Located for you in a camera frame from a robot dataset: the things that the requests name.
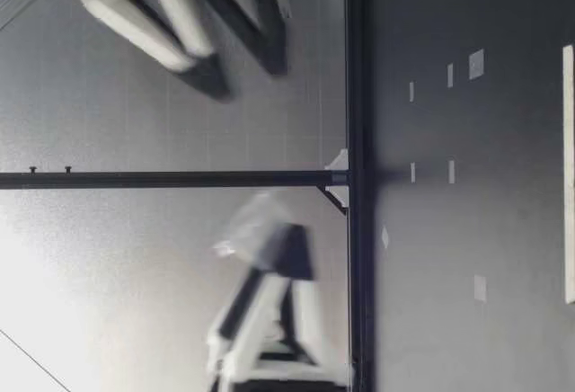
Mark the black frame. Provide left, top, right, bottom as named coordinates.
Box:
left=0, top=0, right=377, bottom=392

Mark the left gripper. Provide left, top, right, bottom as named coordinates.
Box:
left=205, top=223, right=358, bottom=392

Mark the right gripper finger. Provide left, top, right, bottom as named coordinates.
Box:
left=196, top=0, right=294, bottom=76

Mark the clear plastic cup with lid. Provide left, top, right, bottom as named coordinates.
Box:
left=212, top=190, right=289, bottom=260

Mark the white corner bracket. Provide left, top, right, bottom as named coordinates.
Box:
left=323, top=185, right=349, bottom=211
left=323, top=147, right=349, bottom=173

